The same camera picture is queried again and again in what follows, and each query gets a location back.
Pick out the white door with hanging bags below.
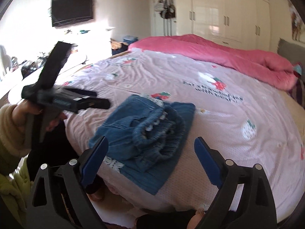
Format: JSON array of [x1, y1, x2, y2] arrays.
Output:
[[150, 0, 176, 36]]

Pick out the person's left hand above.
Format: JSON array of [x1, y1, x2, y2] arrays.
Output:
[[11, 98, 68, 133]]

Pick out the blue storage box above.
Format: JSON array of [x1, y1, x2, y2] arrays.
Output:
[[123, 35, 139, 45]]

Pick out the white cluttered desk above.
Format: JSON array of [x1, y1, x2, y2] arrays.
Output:
[[0, 26, 116, 101]]

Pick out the white wardrobe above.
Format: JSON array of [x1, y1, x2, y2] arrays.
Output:
[[176, 0, 271, 51]]

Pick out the black wall television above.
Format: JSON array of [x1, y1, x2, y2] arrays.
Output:
[[51, 0, 94, 27]]

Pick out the blue denim pants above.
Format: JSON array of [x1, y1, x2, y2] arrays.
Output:
[[88, 95, 195, 195]]

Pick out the pink fluffy blanket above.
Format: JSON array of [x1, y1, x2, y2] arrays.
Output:
[[128, 34, 297, 91]]

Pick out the grey headboard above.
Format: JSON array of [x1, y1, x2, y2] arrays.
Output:
[[277, 38, 305, 67]]

